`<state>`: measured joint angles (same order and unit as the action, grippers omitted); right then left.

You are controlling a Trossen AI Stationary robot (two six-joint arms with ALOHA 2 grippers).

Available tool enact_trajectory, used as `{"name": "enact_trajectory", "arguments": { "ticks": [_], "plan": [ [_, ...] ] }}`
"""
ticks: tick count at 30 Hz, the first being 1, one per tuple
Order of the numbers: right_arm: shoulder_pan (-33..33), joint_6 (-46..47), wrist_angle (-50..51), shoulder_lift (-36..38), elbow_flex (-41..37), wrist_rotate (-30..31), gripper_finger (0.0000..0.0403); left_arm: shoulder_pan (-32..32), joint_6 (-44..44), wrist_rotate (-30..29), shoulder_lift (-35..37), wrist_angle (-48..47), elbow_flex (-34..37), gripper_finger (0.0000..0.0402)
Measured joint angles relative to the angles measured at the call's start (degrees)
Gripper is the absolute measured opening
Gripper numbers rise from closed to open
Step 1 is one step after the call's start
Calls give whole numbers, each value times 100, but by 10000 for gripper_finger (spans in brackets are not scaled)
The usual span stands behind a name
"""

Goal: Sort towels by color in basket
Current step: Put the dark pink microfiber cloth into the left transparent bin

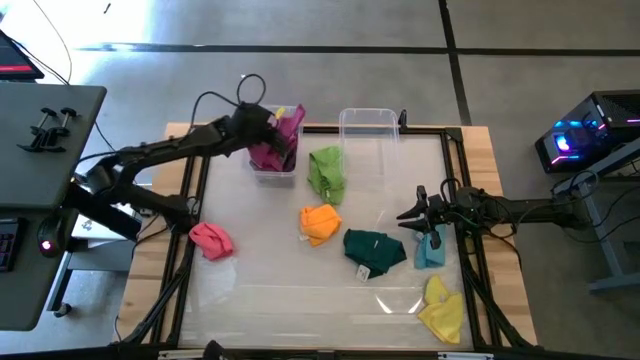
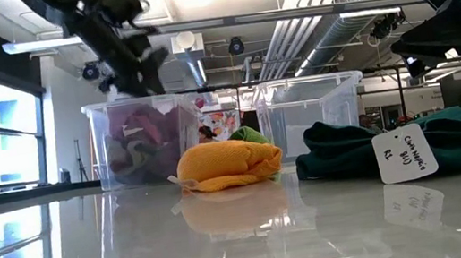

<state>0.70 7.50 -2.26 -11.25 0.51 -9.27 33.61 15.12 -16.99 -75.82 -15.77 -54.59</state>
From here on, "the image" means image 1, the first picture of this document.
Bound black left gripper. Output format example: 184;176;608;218
230;101;296;171

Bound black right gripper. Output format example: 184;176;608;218
397;185;464;250

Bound magenta towel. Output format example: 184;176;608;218
248;103;306;174

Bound light blue towel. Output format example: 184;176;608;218
413;224;447;270

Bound light green towel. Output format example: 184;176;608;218
307;145;347;206

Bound dark green towel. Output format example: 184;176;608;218
343;228;408;279

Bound orange towel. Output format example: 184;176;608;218
298;203;344;248

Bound yellow towel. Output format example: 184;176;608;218
417;274;465;345

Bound pink towel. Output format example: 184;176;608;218
188;222;235;261

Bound clear plastic bin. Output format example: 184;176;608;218
338;107;401;186
243;103;305;187

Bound blue-grey metal stand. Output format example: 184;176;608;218
552;137;640;294

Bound black lit computer tower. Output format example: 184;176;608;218
534;89;640;175

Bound black clamp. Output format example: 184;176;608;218
17;107;58;153
37;107;79;154

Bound grey desk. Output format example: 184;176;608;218
0;82;108;331

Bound black computer mouse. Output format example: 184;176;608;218
37;214;66;259

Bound black monitor with red line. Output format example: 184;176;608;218
0;28;45;82

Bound black keyboard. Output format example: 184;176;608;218
0;217;22;274

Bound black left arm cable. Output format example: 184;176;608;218
189;73;267;132

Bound black table frame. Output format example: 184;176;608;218
119;122;536;351

